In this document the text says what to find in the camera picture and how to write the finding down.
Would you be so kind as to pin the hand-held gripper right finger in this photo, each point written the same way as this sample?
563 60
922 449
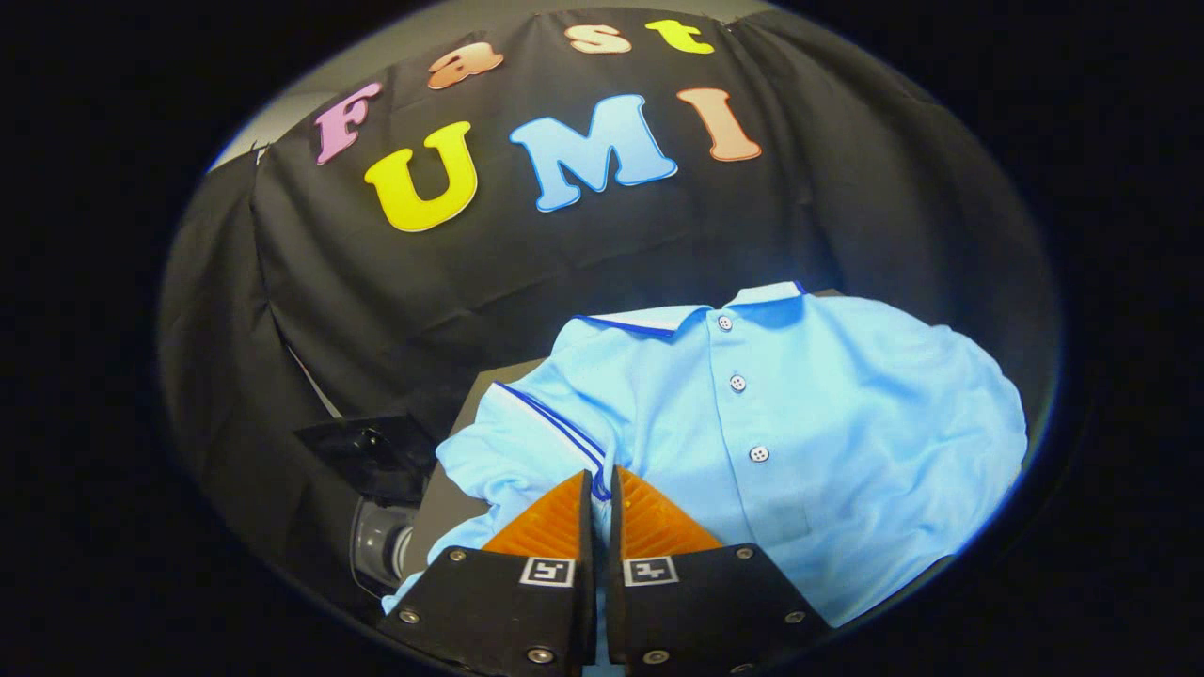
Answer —
696 602

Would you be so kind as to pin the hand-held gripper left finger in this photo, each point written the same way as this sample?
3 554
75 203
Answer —
508 602

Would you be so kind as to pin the dark washing machine lid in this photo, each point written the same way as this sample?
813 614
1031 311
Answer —
372 456

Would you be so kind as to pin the light blue polo shirt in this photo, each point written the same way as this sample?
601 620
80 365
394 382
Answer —
847 423

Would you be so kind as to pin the beige cabinet with black frame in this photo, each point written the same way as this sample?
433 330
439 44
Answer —
447 512

